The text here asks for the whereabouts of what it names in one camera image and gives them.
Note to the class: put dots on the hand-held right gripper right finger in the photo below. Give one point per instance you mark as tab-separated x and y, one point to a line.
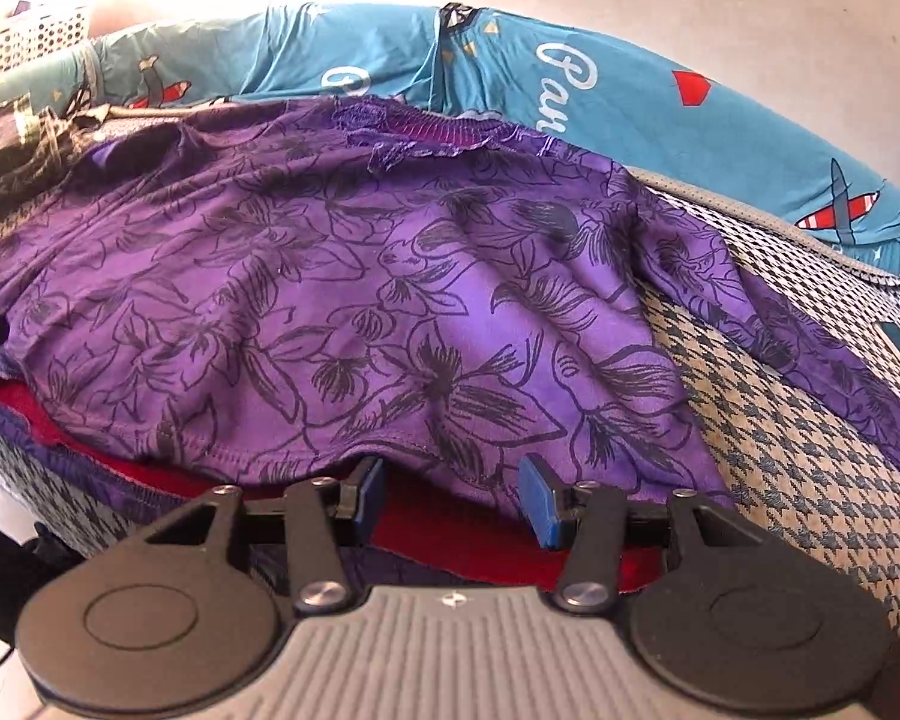
540	502

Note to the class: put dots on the blue printed bedsheet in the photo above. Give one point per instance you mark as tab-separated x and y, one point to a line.
645	82

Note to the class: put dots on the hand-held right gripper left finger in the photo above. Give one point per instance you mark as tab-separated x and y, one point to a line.
373	499

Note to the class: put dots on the dark grey patterned garment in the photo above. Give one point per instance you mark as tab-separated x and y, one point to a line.
52	150

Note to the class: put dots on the purple floral dress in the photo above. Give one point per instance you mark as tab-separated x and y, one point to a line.
345	277

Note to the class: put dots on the white laundry basket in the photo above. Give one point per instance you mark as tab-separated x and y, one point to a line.
30	34

